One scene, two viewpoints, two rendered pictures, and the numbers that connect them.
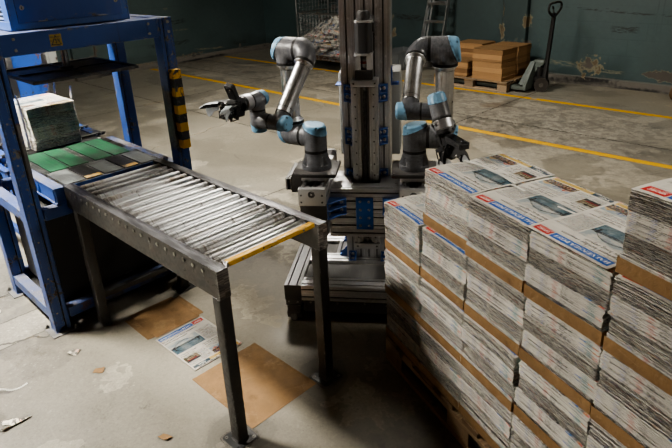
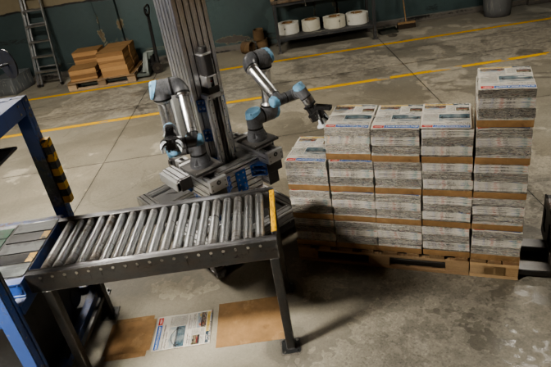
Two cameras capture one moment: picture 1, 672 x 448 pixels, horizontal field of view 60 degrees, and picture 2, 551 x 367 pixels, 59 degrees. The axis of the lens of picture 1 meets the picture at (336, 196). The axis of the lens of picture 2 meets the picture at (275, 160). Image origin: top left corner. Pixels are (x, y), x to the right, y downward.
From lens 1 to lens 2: 1.89 m
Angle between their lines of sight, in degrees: 39
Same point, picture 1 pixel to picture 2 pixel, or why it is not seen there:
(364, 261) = not seen: hidden behind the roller
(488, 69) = (115, 67)
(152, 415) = not seen: outside the picture
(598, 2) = not seen: outside the picture
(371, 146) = (226, 136)
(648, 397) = (501, 171)
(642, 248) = (488, 112)
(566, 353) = (453, 177)
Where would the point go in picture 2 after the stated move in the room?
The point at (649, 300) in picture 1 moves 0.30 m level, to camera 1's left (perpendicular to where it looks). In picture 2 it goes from (495, 132) to (472, 154)
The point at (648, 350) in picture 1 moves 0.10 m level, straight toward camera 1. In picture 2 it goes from (498, 152) to (510, 159)
